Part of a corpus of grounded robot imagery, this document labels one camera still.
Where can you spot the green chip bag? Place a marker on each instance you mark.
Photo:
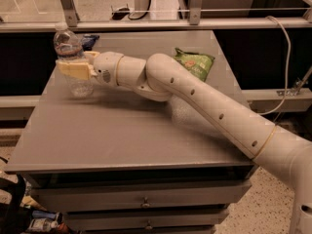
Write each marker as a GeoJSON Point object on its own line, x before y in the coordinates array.
{"type": "Point", "coordinates": [197, 64]}

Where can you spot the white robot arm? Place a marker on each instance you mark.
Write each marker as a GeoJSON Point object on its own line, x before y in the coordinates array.
{"type": "Point", "coordinates": [281, 153]}

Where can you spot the dark blue snack wrapper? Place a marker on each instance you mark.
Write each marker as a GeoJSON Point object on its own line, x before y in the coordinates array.
{"type": "Point", "coordinates": [88, 41]}

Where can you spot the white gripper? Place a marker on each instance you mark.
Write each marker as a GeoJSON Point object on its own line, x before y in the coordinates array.
{"type": "Point", "coordinates": [105, 67]}

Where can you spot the small bottle on floor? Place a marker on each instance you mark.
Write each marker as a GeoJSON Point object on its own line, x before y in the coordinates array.
{"type": "Point", "coordinates": [42, 225]}

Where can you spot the grey drawer cabinet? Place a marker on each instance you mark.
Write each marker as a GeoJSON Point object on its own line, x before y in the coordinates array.
{"type": "Point", "coordinates": [115, 137]}

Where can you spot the lower grey drawer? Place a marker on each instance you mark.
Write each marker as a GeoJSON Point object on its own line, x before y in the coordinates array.
{"type": "Point", "coordinates": [145, 219]}

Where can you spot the upper grey drawer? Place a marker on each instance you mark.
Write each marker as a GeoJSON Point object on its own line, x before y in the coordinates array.
{"type": "Point", "coordinates": [141, 196]}

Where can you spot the grey drawer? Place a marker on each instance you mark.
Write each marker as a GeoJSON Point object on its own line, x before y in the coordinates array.
{"type": "Point", "coordinates": [145, 219]}
{"type": "Point", "coordinates": [141, 196]}

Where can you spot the black bag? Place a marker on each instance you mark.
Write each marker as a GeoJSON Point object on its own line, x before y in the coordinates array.
{"type": "Point", "coordinates": [14, 219]}

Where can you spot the clear plastic water bottle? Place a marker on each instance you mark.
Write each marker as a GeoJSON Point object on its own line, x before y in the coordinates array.
{"type": "Point", "coordinates": [69, 47]}

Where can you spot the metal railing frame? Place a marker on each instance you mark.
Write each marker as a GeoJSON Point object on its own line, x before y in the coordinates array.
{"type": "Point", "coordinates": [122, 15]}

